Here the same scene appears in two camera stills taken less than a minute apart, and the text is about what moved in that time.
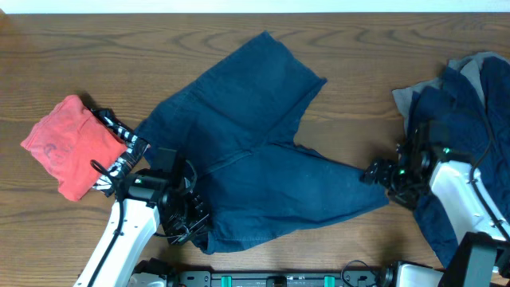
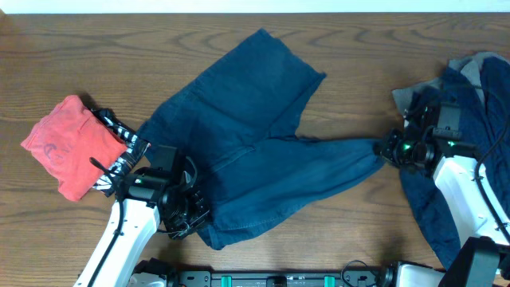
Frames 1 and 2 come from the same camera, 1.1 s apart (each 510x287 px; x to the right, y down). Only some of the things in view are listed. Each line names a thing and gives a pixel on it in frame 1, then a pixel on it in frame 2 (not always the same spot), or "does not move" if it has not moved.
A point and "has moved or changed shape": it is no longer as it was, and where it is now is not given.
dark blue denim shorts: [235, 124] has moved or changed shape
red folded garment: [67, 139] does not move
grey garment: [469, 65] does not move
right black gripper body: [400, 182] -> [400, 151]
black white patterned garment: [135, 144] does not move
